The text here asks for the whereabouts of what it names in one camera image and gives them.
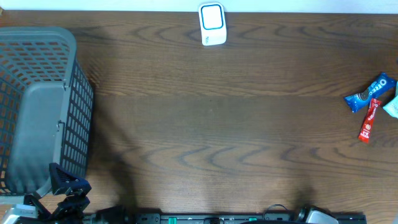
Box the red Nescafe coffee stick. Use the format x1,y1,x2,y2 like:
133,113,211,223
358,98,381,143

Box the mint green wipes pack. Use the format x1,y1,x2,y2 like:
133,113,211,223
382,83,398,118

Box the blue Oreo cookie pack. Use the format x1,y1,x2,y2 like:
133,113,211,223
344,72,397,113

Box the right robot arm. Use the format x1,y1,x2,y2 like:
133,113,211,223
295,205,339,224

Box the grey plastic shopping basket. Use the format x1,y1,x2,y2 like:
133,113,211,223
1,27,94,204

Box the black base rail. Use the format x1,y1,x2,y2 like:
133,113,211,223
83,204,368,224

